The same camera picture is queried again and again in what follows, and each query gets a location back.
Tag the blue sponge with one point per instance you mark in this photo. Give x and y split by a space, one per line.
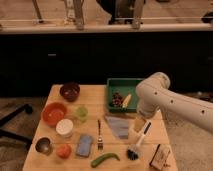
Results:
84 145

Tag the green pepper toy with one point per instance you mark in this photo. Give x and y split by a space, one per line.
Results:
96 162

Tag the green plastic tray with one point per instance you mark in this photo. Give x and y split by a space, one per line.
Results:
124 87

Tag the white round container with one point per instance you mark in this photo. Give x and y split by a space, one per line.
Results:
64 127

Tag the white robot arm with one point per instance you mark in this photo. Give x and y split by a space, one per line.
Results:
153 93

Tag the metal fork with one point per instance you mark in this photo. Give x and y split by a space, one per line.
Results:
100 140

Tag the green plastic cup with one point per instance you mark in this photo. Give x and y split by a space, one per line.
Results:
81 113

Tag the grey-blue towel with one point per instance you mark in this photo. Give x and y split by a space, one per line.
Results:
119 127

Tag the black chair base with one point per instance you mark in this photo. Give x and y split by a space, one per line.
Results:
9 128

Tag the black white dish brush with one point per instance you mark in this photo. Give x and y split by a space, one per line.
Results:
133 151

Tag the yellow corn toy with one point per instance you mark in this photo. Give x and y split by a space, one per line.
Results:
126 101

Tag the brown card box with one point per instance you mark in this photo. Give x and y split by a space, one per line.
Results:
160 156

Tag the orange bowl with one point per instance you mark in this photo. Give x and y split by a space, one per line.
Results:
53 113

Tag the small metal bowl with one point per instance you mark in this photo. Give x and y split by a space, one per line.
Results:
44 146

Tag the purple bowl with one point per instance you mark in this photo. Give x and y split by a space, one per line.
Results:
70 91

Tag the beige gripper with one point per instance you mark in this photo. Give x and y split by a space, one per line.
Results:
139 123

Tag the orange fruit toy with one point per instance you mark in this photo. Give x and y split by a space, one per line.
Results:
63 151

